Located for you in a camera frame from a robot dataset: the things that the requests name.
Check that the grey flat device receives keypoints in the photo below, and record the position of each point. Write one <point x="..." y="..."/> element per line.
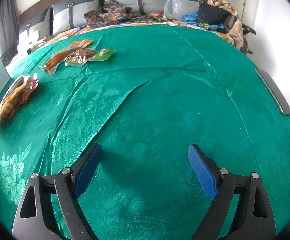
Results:
<point x="272" y="92"/>

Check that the clear plastic bag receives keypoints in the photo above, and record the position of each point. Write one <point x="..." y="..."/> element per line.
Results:
<point x="173" y="7"/>

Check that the dark wooden chair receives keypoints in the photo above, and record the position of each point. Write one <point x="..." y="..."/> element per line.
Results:
<point x="247" y="28"/>

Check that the dark floral cushion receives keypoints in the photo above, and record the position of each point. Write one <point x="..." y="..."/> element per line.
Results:
<point x="105" y="15"/>

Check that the blue cloth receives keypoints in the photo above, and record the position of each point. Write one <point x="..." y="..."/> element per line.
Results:
<point x="190" y="18"/>

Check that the green label snack packet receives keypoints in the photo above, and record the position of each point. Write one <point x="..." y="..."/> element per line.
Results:
<point x="102" y="54"/>

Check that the grey curtain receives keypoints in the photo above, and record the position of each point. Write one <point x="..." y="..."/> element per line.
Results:
<point x="5" y="22"/>

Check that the black bag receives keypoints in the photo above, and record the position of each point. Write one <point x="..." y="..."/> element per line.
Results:
<point x="210" y="13"/>

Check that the orange sausage packet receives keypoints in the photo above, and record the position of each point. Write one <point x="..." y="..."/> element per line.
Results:
<point x="56" y="61"/>
<point x="81" y="45"/>

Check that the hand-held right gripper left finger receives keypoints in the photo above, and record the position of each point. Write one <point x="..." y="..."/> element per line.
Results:
<point x="88" y="170"/>

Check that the clear brown meat packet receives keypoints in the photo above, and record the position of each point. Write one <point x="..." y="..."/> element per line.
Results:
<point x="81" y="57"/>

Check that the beige patterned cloth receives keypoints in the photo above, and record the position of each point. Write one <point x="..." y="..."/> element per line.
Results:
<point x="225" y="3"/>

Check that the green satin cloth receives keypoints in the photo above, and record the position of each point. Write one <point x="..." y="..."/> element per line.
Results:
<point x="160" y="105"/>

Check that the white tote bag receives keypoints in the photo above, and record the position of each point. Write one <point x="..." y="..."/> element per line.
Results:
<point x="28" y="36"/>

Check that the white door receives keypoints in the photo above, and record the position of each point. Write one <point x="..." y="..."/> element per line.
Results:
<point x="253" y="0"/>

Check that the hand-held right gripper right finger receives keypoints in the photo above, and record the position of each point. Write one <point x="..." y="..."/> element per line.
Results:
<point x="202" y="172"/>

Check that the yellow chicken feet packet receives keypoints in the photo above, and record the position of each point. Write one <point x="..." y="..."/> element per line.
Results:
<point x="10" y="102"/>

